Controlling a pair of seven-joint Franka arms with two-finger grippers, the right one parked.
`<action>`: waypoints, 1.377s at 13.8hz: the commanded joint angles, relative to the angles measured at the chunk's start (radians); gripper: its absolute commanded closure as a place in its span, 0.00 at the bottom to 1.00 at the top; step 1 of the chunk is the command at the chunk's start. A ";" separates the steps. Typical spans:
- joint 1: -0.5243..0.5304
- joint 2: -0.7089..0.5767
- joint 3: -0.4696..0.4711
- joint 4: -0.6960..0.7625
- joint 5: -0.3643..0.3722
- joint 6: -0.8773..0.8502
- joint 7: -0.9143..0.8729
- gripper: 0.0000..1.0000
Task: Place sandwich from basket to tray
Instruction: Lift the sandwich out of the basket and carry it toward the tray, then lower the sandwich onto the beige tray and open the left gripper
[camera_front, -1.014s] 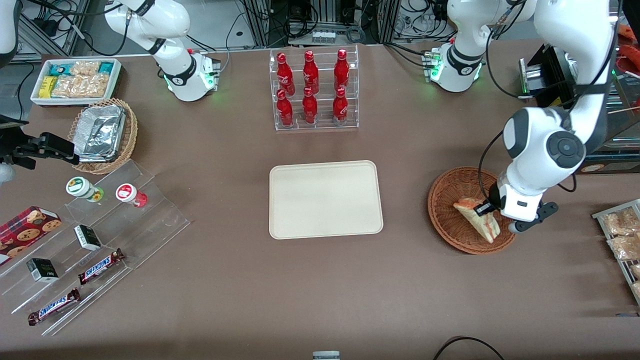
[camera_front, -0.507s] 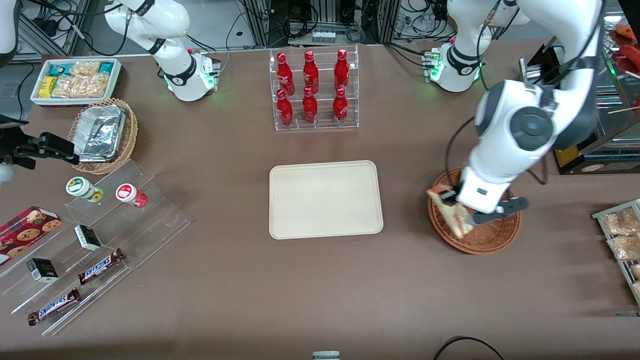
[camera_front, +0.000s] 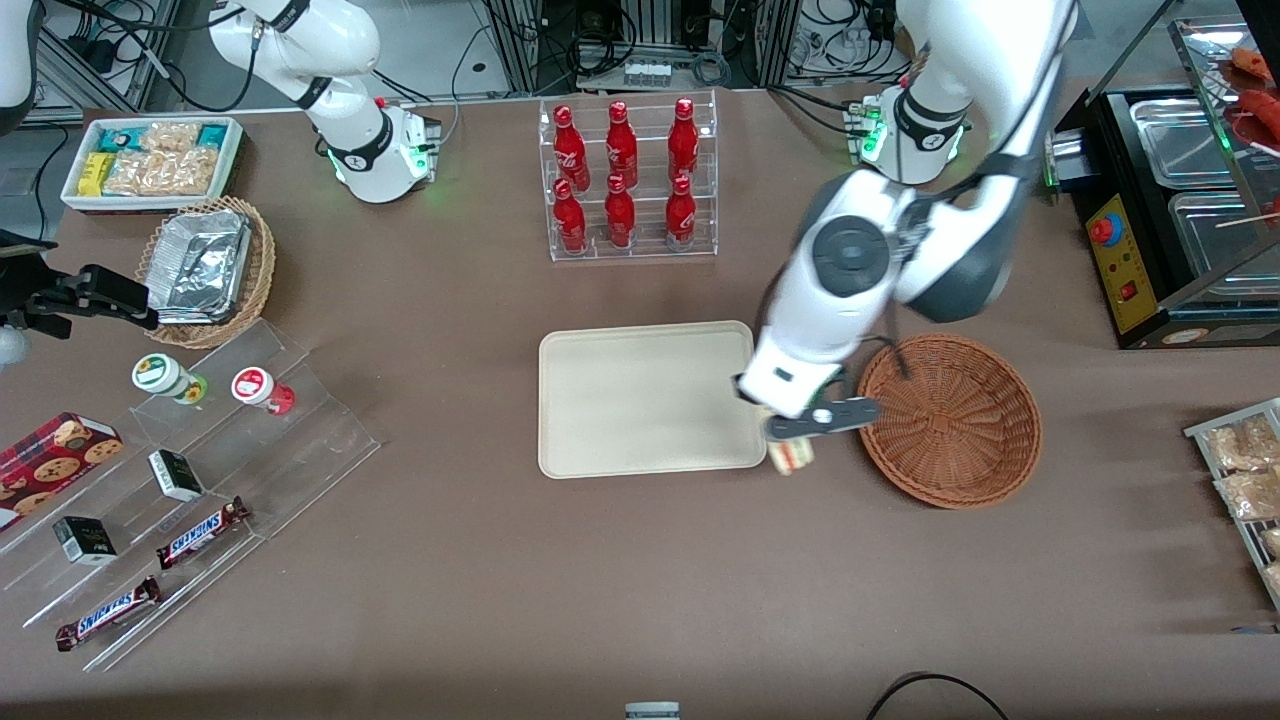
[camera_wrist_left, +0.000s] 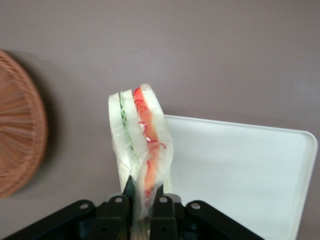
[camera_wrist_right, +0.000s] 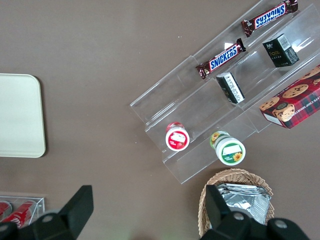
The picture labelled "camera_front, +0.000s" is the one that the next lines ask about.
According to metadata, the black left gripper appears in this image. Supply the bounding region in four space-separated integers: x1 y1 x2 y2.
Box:
735 376 825 463

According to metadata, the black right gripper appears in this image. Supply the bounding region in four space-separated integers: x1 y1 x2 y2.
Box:
0 262 159 329

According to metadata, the triangle sandwich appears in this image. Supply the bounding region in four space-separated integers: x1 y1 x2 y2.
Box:
768 438 817 477

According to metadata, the light wicker basket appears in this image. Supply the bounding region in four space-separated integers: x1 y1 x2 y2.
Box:
135 196 277 350

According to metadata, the brown wicker basket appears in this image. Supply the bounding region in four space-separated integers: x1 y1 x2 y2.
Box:
856 333 1043 510

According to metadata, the beige plastic tray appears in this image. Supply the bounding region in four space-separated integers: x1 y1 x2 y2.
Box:
538 320 768 480

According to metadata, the green lid yogurt jar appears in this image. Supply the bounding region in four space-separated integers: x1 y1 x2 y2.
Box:
132 354 209 405

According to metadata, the silver foil pack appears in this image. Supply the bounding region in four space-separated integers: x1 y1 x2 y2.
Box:
165 235 251 319
148 208 253 325

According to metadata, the white snack bin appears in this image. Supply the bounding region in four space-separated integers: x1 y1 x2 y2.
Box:
60 116 244 214

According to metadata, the clear cracker bag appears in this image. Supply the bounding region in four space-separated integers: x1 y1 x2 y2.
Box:
140 122 201 153
105 148 216 196

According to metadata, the red lid yogurt jar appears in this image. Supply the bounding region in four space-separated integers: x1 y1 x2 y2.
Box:
231 367 296 416

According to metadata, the red tartan cookie box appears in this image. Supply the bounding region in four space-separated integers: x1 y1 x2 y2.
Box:
0 412 124 531

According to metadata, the small black carton box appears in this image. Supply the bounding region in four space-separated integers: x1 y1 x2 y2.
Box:
148 449 205 503
52 516 118 567

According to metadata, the clear acrylic stepped stand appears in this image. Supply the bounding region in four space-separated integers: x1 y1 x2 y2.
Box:
0 318 381 673

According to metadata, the clear acrylic bottle rack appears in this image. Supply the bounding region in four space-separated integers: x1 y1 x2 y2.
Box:
538 90 719 263

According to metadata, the red cola bottle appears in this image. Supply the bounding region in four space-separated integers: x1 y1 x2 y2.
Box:
668 97 700 183
553 178 588 254
553 105 591 191
604 174 637 249
606 100 639 189
665 175 698 251

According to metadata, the Snickers chocolate bar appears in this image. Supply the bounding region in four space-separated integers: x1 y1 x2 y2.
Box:
155 497 251 571
55 575 162 652

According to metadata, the black roller grill appliance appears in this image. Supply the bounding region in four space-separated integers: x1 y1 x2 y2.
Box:
1040 85 1280 351

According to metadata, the steel pan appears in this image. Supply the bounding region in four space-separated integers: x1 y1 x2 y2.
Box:
1168 190 1280 276
1130 97 1236 191

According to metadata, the glass display cover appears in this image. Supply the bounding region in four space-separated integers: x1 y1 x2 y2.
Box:
1100 0 1280 306

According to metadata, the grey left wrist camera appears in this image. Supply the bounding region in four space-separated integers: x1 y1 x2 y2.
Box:
765 397 881 443

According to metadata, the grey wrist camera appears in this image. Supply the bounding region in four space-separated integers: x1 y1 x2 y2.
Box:
765 397 881 443
0 305 73 373

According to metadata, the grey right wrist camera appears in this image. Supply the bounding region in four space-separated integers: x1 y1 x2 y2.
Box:
0 305 73 373

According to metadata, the black floor cable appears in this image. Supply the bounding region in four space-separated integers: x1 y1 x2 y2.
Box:
865 672 1011 720

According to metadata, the grey wire rack tray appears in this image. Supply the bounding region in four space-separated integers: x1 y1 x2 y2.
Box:
1185 398 1280 611

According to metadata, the aluminium frame rack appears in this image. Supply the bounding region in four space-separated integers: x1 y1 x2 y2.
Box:
480 0 801 96

